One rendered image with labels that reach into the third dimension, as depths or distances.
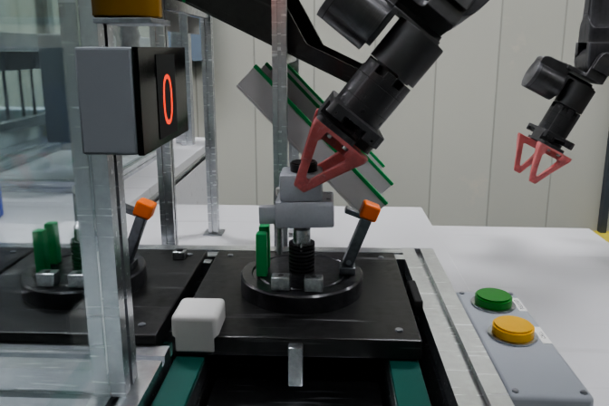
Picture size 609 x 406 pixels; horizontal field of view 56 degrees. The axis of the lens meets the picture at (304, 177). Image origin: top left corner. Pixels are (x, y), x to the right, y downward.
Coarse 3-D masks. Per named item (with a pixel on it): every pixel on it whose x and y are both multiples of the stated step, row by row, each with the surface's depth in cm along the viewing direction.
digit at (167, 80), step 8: (160, 56) 41; (168, 56) 43; (160, 64) 41; (168, 64) 43; (160, 72) 41; (168, 72) 43; (160, 80) 41; (168, 80) 43; (160, 88) 41; (168, 88) 43; (160, 96) 41; (168, 96) 43; (160, 104) 41; (168, 104) 43; (176, 104) 45; (160, 112) 41; (168, 112) 43; (176, 112) 45; (160, 120) 41; (168, 120) 43; (176, 120) 45; (160, 128) 41; (168, 128) 43; (176, 128) 45; (160, 136) 41
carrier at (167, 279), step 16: (144, 256) 76; (160, 256) 76; (192, 256) 76; (144, 272) 67; (160, 272) 70; (176, 272) 70; (192, 272) 70; (144, 288) 66; (160, 288) 66; (176, 288) 66; (192, 288) 70; (144, 304) 61; (160, 304) 61; (176, 304) 62; (144, 320) 58; (160, 320) 58; (144, 336) 55; (160, 336) 57
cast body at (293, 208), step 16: (288, 176) 61; (288, 192) 61; (304, 192) 61; (320, 192) 61; (272, 208) 63; (288, 208) 62; (304, 208) 61; (320, 208) 61; (288, 224) 62; (304, 224) 62; (320, 224) 62
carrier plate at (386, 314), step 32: (224, 256) 76; (384, 256) 76; (224, 288) 66; (384, 288) 66; (256, 320) 58; (288, 320) 58; (320, 320) 58; (352, 320) 58; (384, 320) 58; (192, 352) 55; (224, 352) 55; (256, 352) 55; (320, 352) 55; (352, 352) 54; (384, 352) 54; (416, 352) 54
